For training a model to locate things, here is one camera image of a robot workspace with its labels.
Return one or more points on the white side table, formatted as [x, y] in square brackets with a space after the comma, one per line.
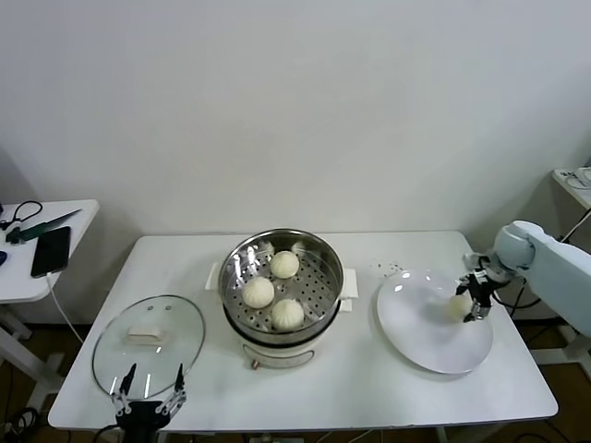
[18, 286]

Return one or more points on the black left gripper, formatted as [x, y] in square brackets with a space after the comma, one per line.
[141, 424]

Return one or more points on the round glass pot lid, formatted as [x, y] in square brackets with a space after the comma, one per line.
[184, 323]

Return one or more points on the white round plate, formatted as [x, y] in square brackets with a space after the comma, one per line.
[415, 332]

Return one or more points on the blue object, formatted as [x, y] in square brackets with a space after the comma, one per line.
[3, 257]

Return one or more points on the white steamed baozi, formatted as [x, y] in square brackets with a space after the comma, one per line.
[258, 292]
[284, 264]
[287, 314]
[458, 308]

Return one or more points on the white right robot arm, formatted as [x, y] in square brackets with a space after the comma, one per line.
[554, 263]

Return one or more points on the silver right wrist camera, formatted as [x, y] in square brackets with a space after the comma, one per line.
[473, 259]

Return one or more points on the black smartphone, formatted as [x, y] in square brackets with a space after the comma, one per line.
[51, 251]

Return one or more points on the steel steamer pot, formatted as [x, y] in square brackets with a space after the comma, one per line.
[277, 355]

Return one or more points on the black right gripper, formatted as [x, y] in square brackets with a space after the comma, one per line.
[482, 288]

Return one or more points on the green flat tool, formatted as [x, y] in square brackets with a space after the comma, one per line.
[48, 224]

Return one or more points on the perforated steel steamer basket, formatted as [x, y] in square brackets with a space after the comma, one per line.
[318, 286]

